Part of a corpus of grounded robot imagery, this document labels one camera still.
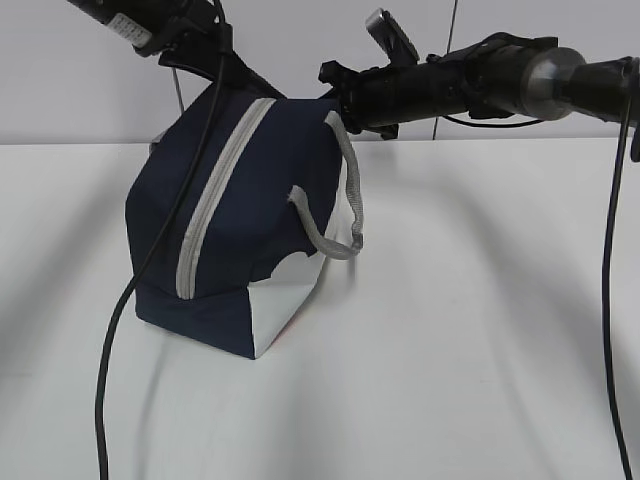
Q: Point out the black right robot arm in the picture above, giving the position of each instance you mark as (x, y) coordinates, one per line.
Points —
(501, 76)

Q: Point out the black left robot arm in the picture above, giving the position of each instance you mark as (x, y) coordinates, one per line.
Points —
(118, 16)

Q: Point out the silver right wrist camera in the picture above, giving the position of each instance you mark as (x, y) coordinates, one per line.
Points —
(391, 38)

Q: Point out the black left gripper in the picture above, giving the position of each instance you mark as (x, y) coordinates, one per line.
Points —
(197, 39)

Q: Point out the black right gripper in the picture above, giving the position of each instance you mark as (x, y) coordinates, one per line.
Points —
(377, 100)

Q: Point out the navy blue lunch bag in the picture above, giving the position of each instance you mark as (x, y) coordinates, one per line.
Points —
(235, 212)

